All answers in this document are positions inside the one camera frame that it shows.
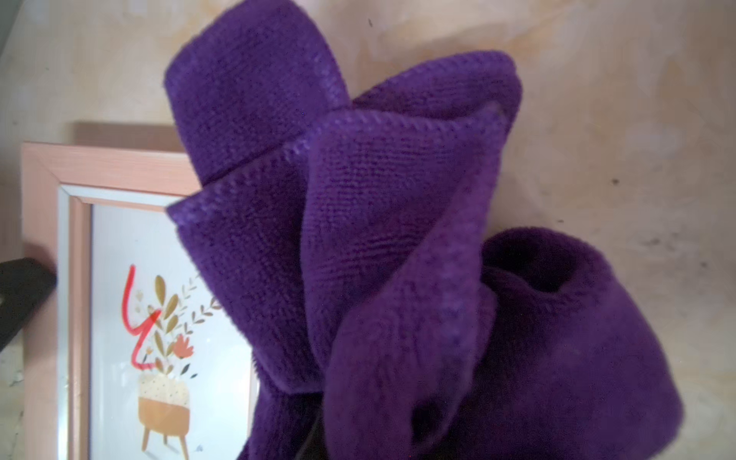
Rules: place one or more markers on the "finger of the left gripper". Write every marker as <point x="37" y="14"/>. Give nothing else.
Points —
<point x="25" y="285"/>

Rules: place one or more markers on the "pink picture frame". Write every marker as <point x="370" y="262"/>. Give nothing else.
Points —
<point x="131" y="357"/>

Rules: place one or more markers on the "purple microfiber cloth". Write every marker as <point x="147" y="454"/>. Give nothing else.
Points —
<point x="345" y="238"/>

